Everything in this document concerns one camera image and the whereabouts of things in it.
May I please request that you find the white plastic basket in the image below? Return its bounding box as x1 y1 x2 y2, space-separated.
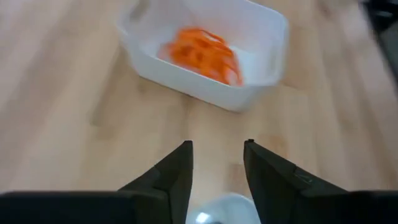
185 192 262 224
116 0 290 113

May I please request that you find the rubber band pile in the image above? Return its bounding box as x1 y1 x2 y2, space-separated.
167 37 234 78
183 46 242 85

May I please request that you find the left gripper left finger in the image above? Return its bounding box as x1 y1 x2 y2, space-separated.
0 140 195 224

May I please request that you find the orange mesh object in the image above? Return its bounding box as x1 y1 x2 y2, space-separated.
192 30 244 87

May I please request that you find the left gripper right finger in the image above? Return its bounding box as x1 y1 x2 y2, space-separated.
243 138 398 224

